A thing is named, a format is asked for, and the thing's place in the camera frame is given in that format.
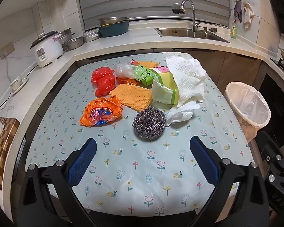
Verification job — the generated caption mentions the bin with white liner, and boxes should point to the bin with white liner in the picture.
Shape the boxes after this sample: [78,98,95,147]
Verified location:
[224,82,271,143]

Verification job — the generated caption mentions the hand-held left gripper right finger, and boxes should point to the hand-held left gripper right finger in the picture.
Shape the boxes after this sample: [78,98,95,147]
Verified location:
[189,135,272,227]

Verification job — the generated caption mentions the checkered wooden cutting board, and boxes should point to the checkered wooden cutting board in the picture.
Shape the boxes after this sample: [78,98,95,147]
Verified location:
[0,117,20,191]

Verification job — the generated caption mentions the large orange foam net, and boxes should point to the large orange foam net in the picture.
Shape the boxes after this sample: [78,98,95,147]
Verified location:
[109,83,153,111]

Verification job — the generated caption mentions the chrome faucet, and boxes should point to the chrome faucet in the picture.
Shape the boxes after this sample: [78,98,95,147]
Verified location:
[172,0,200,32]

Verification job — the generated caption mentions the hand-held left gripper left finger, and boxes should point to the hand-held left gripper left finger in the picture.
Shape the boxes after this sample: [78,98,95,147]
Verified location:
[19,137,97,227]

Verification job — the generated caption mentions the kitchen counter with brown cabinets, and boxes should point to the kitchen counter with brown cabinets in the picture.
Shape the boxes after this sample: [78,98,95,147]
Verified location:
[0,20,284,218]

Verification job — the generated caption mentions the orange snack wrapper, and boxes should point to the orange snack wrapper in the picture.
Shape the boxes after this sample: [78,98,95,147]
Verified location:
[79,97,124,127]

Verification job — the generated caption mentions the red plastic bag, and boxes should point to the red plastic bag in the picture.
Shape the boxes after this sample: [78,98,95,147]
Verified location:
[91,67,116,97]

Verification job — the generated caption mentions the wall outlet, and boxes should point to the wall outlet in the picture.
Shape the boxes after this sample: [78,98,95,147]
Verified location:
[0,41,15,59]

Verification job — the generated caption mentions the steel wool scrubber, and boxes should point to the steel wool scrubber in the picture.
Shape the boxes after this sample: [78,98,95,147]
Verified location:
[133,106,166,140]

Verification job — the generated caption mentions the white rice cooker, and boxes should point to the white rice cooker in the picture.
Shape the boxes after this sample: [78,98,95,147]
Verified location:
[30,31,64,68]

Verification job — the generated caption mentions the stacked steel pots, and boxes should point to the stacked steel pots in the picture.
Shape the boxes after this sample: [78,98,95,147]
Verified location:
[58,28,75,51]

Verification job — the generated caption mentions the floral tablecloth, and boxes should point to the floral tablecloth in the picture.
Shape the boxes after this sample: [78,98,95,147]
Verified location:
[26,52,255,212]

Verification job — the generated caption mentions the black gas stove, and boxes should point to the black gas stove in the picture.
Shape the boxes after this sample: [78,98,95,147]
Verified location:
[270,58,284,74]

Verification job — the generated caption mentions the large white paper towel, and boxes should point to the large white paper towel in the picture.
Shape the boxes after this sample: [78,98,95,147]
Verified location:
[165,56,207,107]

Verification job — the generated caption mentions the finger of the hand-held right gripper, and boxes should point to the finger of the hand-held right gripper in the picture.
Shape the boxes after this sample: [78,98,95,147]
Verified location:
[256,131,284,182]

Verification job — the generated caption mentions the green dish soap bottle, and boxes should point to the green dish soap bottle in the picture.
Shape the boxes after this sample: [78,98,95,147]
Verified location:
[230,19,237,39]

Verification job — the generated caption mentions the yellow-green tissue pack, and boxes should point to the yellow-green tissue pack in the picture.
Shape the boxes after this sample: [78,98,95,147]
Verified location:
[151,72,180,106]

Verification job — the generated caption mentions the blue plastic basin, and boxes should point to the blue plastic basin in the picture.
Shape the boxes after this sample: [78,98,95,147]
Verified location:
[99,20,129,37]

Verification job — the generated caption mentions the steel sink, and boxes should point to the steel sink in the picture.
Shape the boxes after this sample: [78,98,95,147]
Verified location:
[155,27,231,43]

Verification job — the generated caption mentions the grey window blind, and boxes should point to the grey window blind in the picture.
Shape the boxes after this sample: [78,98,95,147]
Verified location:
[77,0,230,29]

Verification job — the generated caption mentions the cream hanging cloth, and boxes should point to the cream hanging cloth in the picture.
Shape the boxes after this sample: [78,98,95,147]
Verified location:
[243,2,254,30]

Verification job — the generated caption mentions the small crumpled paper towel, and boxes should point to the small crumpled paper towel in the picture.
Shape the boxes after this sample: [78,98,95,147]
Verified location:
[166,102,201,126]

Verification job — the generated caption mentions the white power strip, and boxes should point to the white power strip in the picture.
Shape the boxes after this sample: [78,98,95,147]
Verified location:
[10,76,29,90]

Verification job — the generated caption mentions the purple hanging cloth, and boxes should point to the purple hanging cloth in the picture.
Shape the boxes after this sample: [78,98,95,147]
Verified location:
[233,0,243,23]

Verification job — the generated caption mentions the flat steel basin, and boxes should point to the flat steel basin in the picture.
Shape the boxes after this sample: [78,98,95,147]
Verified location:
[82,30,102,43]

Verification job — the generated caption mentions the large steel bowl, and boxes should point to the large steel bowl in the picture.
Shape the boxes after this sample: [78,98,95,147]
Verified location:
[98,16,129,26]

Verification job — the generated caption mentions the pink wrapper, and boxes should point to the pink wrapper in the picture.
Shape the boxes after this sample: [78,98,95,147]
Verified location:
[154,66,171,74]

